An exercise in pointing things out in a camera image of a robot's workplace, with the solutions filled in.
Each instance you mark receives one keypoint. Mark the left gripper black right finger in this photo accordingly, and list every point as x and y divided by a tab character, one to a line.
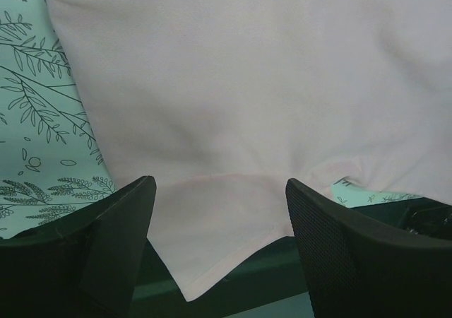
385	260

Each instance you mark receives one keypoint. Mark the pink t-shirt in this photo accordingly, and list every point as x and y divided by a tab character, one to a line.
224	101

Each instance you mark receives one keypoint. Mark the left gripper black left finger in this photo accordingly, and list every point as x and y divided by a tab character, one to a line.
84	264

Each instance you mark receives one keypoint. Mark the aluminium frame rail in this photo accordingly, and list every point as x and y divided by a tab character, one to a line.
270	283

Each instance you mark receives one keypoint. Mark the floral table mat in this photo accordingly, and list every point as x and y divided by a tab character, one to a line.
50	163

